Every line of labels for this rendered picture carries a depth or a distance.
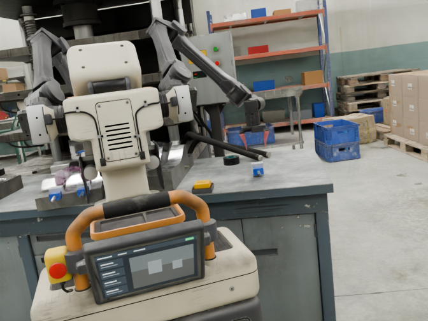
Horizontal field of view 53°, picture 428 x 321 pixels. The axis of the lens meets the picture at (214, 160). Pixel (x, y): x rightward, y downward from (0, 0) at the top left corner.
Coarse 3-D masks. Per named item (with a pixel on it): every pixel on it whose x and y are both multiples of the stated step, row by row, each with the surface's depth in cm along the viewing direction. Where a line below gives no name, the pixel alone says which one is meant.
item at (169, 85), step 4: (172, 80) 143; (176, 80) 143; (180, 80) 144; (168, 84) 142; (172, 84) 140; (176, 84) 140; (180, 84) 140; (164, 88) 143; (168, 88) 140; (192, 88) 139; (160, 92) 137; (164, 92) 136; (192, 92) 139; (196, 92) 139; (192, 96) 140; (196, 96) 141; (192, 100) 141; (196, 100) 142; (192, 104) 143; (196, 104) 143; (192, 108) 144
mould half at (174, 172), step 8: (184, 144) 208; (160, 152) 201; (176, 152) 199; (184, 152) 202; (168, 160) 195; (176, 160) 193; (184, 160) 200; (192, 160) 220; (168, 168) 178; (176, 168) 183; (184, 168) 199; (152, 176) 174; (168, 176) 173; (176, 176) 182; (184, 176) 197; (152, 184) 175; (168, 184) 174; (176, 184) 180
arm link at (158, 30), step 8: (152, 24) 171; (160, 24) 170; (168, 24) 174; (152, 32) 169; (160, 32) 166; (168, 32) 176; (176, 32) 176; (160, 40) 162; (168, 40) 165; (160, 48) 159; (168, 48) 159; (160, 56) 158; (168, 56) 155; (168, 64) 151; (176, 64) 147; (184, 64) 152; (176, 72) 144; (184, 72) 147; (160, 80) 154; (184, 80) 146; (160, 88) 149
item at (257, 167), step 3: (252, 162) 185; (255, 162) 184; (258, 162) 184; (261, 162) 183; (252, 165) 182; (255, 165) 182; (258, 165) 182; (261, 165) 182; (252, 168) 183; (255, 168) 179; (258, 168) 179; (261, 168) 179; (252, 171) 183; (255, 171) 179; (258, 171) 177; (261, 171) 179; (252, 174) 183; (255, 174) 179; (258, 174) 174; (261, 174) 179
